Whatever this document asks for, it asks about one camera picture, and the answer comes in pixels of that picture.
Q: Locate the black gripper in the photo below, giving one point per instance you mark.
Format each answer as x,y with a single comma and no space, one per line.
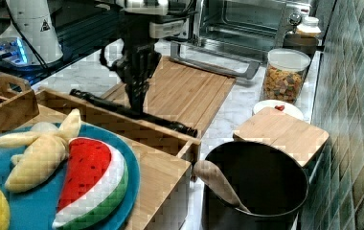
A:
139,60

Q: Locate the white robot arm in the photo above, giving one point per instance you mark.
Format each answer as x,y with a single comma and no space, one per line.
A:
31,41

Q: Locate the wooden drawer cabinet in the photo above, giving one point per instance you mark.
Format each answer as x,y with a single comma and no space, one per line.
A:
162,200

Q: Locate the wooden cutting board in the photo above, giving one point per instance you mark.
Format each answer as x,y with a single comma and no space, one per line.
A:
186,95

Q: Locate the stainless toaster oven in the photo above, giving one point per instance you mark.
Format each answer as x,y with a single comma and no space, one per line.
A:
232,37

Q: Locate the plush watermelon slice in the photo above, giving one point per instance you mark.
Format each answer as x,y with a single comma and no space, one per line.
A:
95,184

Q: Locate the plush peeled banana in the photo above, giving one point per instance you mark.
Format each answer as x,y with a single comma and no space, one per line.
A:
46,147

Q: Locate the wooden spoon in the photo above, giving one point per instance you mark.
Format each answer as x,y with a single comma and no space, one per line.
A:
214,178

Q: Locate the wooden tea box tray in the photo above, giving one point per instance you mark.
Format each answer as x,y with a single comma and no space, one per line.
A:
19,104

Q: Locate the clear cereal jar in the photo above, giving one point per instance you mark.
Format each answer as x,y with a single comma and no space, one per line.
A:
284,75

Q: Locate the white small plate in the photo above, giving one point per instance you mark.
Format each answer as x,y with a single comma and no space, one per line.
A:
286,108

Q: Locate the white lid spice jar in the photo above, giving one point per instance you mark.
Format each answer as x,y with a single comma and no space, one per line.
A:
303,35

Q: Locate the wooden lid teal container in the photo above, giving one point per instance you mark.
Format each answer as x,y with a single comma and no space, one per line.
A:
297,138

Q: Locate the black pot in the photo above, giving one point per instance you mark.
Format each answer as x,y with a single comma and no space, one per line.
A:
269,183

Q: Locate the blue round plate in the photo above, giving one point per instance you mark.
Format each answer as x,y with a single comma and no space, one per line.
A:
35,209

